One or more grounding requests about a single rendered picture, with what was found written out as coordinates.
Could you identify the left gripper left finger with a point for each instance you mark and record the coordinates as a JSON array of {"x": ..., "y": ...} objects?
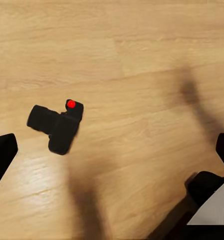
[{"x": 8, "y": 150}]

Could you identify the digital camera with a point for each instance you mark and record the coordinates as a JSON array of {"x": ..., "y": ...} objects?
[{"x": 62, "y": 127}]

